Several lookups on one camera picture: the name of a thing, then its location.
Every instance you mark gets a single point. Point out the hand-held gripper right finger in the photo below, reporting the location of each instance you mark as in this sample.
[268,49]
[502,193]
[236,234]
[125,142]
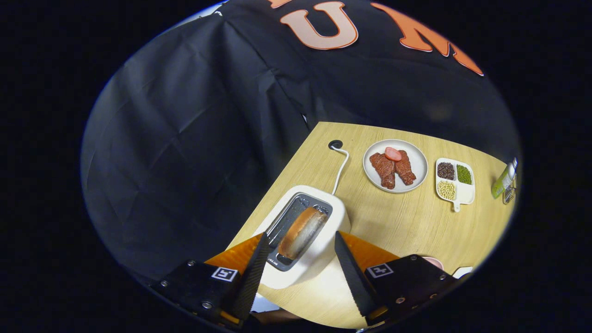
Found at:
[352,273]

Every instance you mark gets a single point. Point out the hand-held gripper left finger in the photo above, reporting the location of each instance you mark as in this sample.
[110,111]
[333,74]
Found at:
[253,277]

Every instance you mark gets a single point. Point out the toasted bread slice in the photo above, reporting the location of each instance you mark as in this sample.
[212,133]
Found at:
[303,231]

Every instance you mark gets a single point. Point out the white toaster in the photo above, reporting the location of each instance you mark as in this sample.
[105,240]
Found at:
[335,217]

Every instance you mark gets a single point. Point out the pink round plate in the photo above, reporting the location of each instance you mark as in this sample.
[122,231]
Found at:
[434,262]

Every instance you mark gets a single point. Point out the brown meat piece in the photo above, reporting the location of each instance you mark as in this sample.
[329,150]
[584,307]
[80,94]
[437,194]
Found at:
[385,171]
[405,171]

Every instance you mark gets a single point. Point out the grey rounded square plate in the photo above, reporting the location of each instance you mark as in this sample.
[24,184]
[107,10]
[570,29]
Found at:
[463,272]

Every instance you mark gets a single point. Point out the pile of yellow soybeans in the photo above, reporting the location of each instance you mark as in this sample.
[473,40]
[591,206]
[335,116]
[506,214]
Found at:
[446,189]

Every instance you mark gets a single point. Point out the pink sausage slice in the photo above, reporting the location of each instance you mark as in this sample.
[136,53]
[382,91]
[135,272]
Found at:
[393,154]

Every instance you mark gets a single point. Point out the white round plate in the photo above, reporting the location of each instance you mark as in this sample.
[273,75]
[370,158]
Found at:
[416,157]

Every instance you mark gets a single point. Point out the pile of dark beans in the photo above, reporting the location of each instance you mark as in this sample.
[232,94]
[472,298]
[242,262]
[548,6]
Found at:
[446,170]

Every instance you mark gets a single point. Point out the white divided dish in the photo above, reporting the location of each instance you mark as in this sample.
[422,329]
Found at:
[465,192]

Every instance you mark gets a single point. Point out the pile of green beans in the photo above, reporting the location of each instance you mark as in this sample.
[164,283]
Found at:
[464,174]

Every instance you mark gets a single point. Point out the green label silver bottle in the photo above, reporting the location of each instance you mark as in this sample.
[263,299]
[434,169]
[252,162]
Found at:
[502,182]

